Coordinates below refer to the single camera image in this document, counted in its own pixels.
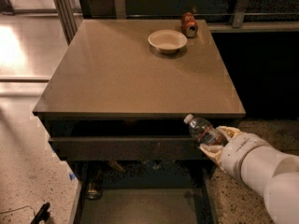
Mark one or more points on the metal window rail frame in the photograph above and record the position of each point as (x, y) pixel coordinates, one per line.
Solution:
(223, 16)

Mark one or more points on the blue tape piece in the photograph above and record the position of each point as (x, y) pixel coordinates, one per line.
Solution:
(71, 176)

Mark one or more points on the open middle drawer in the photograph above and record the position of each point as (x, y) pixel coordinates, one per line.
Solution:
(164, 196)

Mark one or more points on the clear plastic water bottle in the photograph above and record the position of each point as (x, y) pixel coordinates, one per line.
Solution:
(203, 132)

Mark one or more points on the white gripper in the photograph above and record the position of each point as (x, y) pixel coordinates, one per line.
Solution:
(239, 154)

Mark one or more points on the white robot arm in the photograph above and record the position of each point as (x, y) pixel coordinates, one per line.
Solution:
(253, 162)

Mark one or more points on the white bowl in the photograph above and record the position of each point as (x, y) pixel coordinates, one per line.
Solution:
(167, 41)

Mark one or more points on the black object on floor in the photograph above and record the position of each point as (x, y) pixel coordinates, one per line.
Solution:
(43, 214)

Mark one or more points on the red soda can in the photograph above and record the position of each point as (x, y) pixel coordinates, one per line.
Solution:
(189, 25)

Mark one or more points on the grey drawer cabinet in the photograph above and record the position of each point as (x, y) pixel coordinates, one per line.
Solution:
(112, 82)

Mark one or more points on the dark top drawer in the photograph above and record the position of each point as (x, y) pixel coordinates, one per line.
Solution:
(137, 148)

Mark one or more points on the dark can in drawer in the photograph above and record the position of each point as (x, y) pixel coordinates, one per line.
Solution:
(94, 187)

